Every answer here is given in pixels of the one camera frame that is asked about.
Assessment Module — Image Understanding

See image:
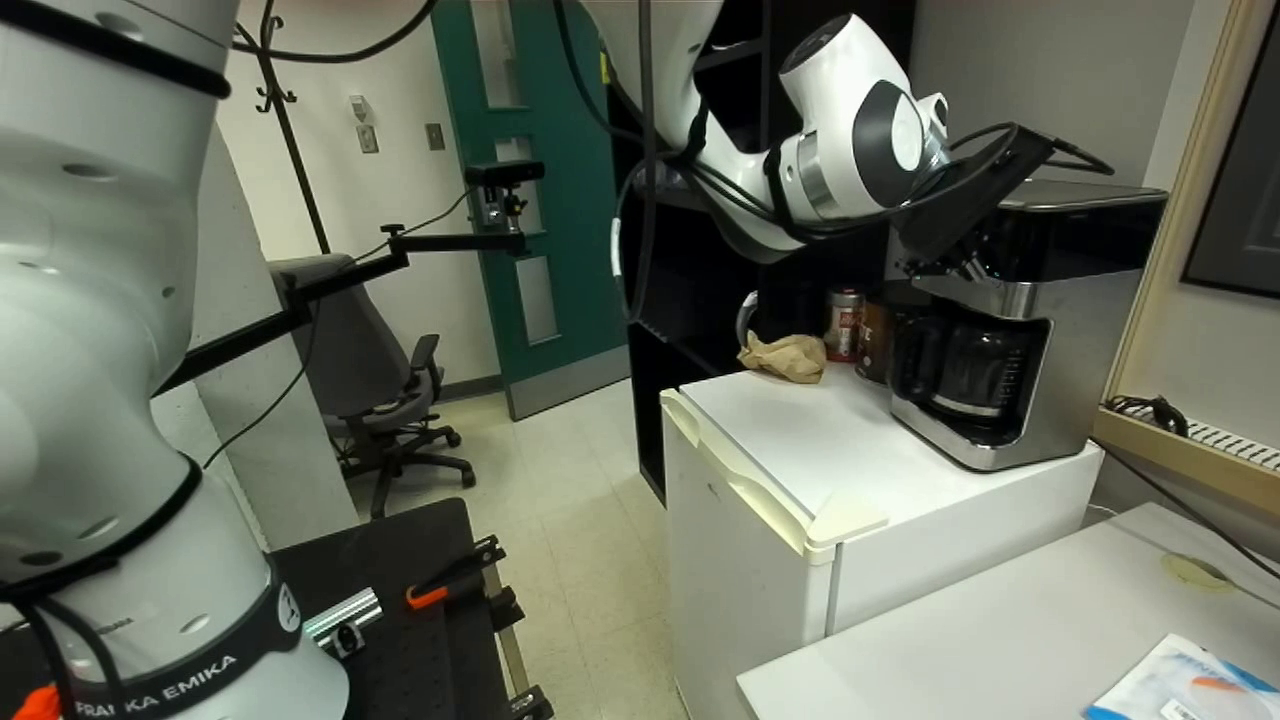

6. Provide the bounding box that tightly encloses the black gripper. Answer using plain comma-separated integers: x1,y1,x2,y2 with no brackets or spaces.
896,121,1059,262

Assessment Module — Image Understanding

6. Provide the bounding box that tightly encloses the black silver coffee machine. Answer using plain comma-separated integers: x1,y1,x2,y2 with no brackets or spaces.
875,177,1174,475

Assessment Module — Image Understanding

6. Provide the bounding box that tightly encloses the brown coffee can black lid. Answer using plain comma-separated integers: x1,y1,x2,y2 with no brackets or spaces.
851,295,896,385

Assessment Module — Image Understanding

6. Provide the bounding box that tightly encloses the glass coffee carafe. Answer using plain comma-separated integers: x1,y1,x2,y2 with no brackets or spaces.
891,308,1036,424

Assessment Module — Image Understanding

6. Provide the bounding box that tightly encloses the black shelf unit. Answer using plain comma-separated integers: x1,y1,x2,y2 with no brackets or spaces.
605,0,925,505

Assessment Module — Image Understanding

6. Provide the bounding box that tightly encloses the white mini fridge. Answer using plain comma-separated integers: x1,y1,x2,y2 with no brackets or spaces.
656,362,1111,720

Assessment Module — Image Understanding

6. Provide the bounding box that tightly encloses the green door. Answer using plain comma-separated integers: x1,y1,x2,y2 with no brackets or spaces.
432,0,634,424

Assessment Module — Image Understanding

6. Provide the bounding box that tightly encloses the white blue pamphlet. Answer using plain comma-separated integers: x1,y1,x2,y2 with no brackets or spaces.
1083,630,1280,720

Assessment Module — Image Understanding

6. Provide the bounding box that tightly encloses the black office chair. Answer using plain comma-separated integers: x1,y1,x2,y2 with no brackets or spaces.
274,250,481,521

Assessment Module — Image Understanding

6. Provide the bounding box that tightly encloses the black coat rack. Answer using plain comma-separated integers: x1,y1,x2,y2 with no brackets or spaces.
232,0,336,254

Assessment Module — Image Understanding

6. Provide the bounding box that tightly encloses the black robot cart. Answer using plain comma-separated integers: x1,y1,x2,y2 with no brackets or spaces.
0,492,558,720

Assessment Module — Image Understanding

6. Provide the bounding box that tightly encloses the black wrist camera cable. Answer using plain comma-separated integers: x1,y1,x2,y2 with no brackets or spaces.
951,115,1117,180

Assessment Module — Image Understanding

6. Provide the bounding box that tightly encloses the beige wall cable raceway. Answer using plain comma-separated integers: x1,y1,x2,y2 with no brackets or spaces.
1093,402,1280,522

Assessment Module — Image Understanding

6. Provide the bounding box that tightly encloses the black camera on mount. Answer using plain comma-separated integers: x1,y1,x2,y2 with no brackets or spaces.
461,154,553,248

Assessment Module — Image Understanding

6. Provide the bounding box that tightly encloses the orange handled clamp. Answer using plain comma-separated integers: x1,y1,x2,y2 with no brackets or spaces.
399,531,514,615

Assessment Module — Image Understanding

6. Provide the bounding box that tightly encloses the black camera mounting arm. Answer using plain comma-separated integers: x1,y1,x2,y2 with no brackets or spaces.
152,221,537,398

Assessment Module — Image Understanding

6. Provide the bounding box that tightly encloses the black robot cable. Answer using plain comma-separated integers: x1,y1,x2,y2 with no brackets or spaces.
232,0,443,68

